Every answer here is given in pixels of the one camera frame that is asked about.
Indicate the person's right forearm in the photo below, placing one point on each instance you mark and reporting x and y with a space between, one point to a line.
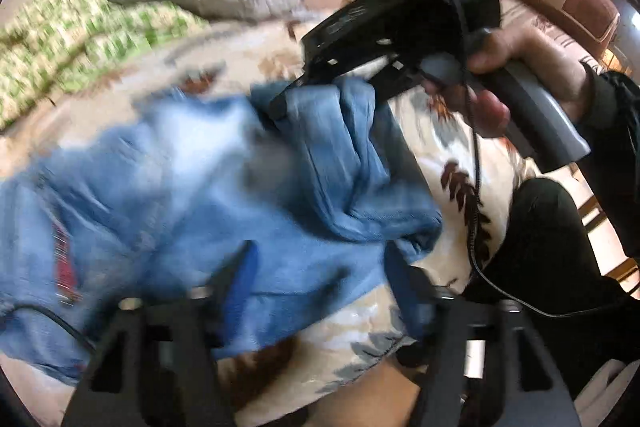
615 132

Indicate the leaf print blanket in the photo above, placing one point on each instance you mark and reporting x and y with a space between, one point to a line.
350 349

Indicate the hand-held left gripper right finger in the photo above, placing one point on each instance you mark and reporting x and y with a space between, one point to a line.
417 287

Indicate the person's leg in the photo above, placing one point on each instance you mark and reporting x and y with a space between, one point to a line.
540 257

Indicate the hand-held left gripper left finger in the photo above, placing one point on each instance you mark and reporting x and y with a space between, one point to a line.
244 279

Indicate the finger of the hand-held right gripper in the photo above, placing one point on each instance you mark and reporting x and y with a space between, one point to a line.
395 84
287 97

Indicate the green checked quilt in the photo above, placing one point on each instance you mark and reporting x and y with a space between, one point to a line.
75 37

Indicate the blue denim pants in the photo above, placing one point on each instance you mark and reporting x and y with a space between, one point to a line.
200 207

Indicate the person's right hand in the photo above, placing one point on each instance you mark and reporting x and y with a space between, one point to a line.
540 57

